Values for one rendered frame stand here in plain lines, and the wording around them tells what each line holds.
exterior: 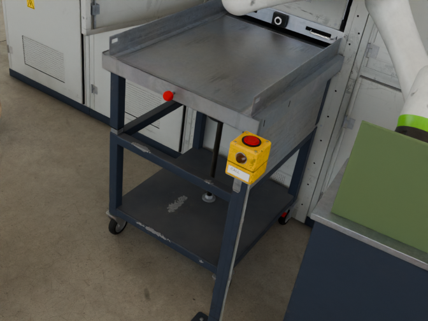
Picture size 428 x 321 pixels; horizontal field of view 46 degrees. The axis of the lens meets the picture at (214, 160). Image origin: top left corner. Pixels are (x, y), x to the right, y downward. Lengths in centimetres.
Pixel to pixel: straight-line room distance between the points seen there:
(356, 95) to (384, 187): 84
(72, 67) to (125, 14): 102
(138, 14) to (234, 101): 68
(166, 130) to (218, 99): 113
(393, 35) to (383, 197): 55
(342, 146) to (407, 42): 69
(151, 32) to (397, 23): 84
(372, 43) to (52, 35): 178
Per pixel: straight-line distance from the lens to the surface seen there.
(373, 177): 128
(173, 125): 262
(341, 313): 154
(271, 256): 228
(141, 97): 270
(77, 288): 208
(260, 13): 221
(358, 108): 209
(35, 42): 319
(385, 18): 167
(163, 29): 197
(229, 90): 162
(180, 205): 217
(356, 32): 203
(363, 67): 205
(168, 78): 165
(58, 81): 315
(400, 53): 162
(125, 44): 182
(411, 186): 127
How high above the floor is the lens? 158
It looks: 35 degrees down
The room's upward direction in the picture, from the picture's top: 9 degrees clockwise
